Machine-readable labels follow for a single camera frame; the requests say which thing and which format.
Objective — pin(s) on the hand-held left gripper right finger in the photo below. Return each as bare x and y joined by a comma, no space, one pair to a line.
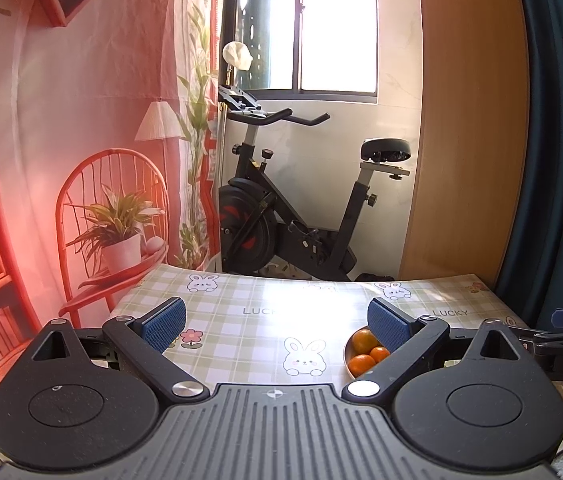
386,325

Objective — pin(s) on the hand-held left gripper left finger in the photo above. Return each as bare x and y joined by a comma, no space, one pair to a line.
164,325

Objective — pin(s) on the orange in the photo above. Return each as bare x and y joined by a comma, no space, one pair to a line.
380,354
364,342
361,365

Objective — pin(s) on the beige round plate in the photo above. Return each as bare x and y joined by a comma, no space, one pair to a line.
346,352

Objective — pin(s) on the black exercise bike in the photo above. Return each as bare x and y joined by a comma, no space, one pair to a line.
286,220

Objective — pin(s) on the wooden panel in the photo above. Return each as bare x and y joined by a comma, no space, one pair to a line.
461,110

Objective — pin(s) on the pink printed backdrop cloth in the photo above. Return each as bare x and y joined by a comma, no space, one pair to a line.
86,85

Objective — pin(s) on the white cloth cap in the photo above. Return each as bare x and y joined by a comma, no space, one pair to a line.
236,55

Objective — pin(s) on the window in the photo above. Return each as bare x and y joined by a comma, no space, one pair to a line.
336,25

